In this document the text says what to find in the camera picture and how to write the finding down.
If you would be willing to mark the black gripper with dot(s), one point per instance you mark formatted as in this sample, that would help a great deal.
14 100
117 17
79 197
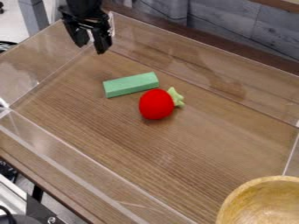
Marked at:
87 12

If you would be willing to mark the red plush strawberry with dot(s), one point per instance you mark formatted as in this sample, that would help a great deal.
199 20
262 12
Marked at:
158 102

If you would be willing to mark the green foam block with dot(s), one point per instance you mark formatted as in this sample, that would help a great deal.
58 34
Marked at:
130 84

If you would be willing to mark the wooden bowl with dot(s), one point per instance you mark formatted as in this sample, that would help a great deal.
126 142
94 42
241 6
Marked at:
263 201

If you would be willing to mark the grey post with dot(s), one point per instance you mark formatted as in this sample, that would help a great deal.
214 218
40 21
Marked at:
34 15

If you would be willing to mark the clear acrylic tray enclosure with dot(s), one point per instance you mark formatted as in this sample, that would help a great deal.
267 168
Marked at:
163 132

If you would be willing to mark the black metal bracket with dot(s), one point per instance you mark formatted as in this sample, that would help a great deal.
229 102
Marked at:
38 211

